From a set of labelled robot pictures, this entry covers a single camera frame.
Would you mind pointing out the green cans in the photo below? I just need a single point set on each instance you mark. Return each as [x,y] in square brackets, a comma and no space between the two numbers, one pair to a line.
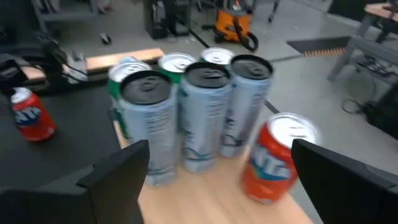
[130,70]

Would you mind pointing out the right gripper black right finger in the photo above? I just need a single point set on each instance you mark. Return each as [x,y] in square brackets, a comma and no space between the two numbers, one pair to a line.
[342,199]

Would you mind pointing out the grey utility cart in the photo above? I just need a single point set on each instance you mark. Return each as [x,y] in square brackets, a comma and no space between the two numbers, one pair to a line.
[62,15]

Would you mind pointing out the black computer tower lit fans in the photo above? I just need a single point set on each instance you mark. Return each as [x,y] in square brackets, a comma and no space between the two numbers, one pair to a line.
[180,15]

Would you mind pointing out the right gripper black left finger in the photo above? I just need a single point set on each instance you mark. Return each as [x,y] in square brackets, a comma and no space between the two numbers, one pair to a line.
[109,199]

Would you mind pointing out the black equipment box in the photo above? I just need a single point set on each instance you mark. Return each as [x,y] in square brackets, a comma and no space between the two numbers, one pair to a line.
[385,118]

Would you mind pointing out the black computer tower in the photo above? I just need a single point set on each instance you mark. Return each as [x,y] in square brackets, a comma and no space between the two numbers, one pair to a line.
[155,18]

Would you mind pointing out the orange shop vacuum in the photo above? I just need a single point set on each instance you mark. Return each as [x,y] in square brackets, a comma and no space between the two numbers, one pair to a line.
[231,25]

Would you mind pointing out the red Fanta can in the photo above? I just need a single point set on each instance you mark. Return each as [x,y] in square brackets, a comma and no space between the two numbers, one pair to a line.
[267,168]
[34,121]

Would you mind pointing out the grey metal table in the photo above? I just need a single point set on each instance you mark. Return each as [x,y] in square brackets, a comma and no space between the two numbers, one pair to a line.
[367,49]

